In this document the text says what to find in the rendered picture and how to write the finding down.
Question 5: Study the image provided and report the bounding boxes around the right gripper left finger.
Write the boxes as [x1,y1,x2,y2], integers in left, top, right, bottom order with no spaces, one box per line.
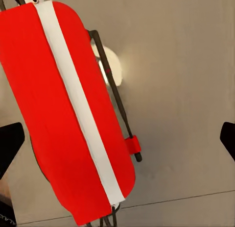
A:
[0,122,25,180]

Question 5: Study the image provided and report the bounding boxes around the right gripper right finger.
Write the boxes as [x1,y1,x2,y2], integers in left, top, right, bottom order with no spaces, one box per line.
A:
[220,122,235,161]

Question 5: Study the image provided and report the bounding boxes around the radio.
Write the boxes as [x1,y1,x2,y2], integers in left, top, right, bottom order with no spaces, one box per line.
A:
[0,0,141,227]

